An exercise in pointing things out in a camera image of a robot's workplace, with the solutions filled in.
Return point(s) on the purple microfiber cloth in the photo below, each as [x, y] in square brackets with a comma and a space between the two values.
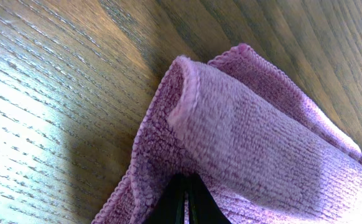
[265, 151]

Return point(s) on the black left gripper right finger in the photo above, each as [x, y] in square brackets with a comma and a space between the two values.
[202, 208]

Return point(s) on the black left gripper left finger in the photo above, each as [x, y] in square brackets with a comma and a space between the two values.
[170, 209]

